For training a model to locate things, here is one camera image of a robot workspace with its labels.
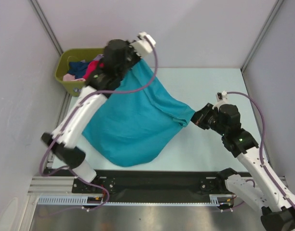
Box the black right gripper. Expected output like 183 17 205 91
187 103 227 136

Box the teal t shirt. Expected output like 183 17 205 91
81 58 196 167

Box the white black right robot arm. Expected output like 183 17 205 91
191 103 295 231

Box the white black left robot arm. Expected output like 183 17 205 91
41 39 153 193

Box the lavender t shirt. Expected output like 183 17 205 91
93 54 104 61

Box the magenta t shirt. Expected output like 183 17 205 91
83 60 104 81

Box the navy blue t shirt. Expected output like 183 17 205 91
67 61 89 79

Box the olive green plastic tub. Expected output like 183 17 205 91
55 48 103 96

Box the light pink t shirt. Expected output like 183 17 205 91
62 74 85 82

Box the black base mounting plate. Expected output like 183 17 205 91
42 168 244 203

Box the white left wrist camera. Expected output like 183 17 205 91
131 32 156 57

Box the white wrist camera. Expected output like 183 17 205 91
216 90 228 102
131 32 156 57

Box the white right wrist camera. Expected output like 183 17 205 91
216 90 228 102

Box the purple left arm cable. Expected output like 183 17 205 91
39 39 160 218

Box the aluminium frame rail front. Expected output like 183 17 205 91
27 176 74 195

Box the light blue slotted cable duct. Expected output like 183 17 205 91
38 196 103 205

